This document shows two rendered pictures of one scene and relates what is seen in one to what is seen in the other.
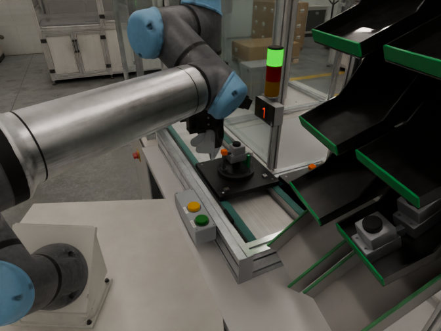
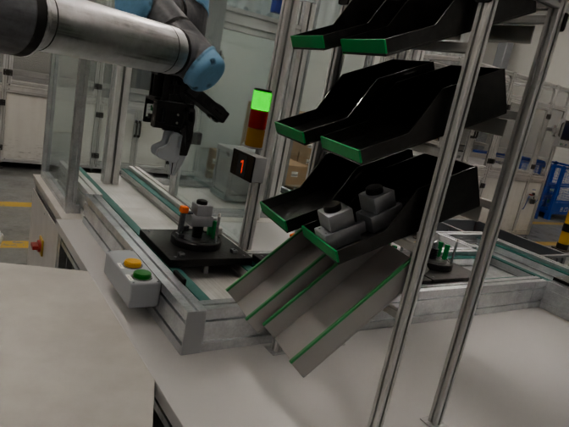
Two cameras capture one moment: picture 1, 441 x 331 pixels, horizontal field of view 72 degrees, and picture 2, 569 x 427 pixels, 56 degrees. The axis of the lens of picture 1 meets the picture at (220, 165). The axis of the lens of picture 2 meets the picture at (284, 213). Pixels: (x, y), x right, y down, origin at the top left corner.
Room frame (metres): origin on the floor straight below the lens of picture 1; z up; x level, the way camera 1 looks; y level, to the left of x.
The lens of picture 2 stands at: (-0.45, -0.01, 1.44)
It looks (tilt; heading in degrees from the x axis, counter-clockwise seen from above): 14 degrees down; 349
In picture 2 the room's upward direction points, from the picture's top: 11 degrees clockwise
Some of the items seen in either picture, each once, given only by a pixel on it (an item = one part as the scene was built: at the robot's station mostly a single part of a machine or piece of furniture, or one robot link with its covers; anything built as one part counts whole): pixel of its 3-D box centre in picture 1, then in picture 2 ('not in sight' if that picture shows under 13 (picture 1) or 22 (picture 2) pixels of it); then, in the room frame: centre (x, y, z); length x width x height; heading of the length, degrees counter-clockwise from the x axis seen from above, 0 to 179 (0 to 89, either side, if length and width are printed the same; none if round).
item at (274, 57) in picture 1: (275, 56); (261, 101); (1.00, -0.17, 1.38); 0.05 x 0.05 x 0.05
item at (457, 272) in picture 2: not in sight; (433, 251); (1.09, -0.82, 1.01); 0.24 x 0.24 x 0.13; 24
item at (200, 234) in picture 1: (194, 214); (130, 276); (0.77, 0.09, 0.93); 0.21 x 0.07 x 0.06; 24
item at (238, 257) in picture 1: (192, 183); (131, 253); (0.97, 0.11, 0.91); 0.89 x 0.06 x 0.11; 24
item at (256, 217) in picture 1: (230, 171); (187, 251); (1.06, -0.04, 0.91); 0.84 x 0.28 x 0.10; 24
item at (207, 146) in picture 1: (207, 147); (169, 154); (0.63, 0.03, 1.26); 0.06 x 0.03 x 0.09; 114
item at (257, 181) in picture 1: (235, 173); (195, 246); (0.97, -0.06, 0.96); 0.24 x 0.24 x 0.02; 24
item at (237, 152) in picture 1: (238, 150); (203, 212); (0.97, -0.07, 1.06); 0.08 x 0.04 x 0.07; 114
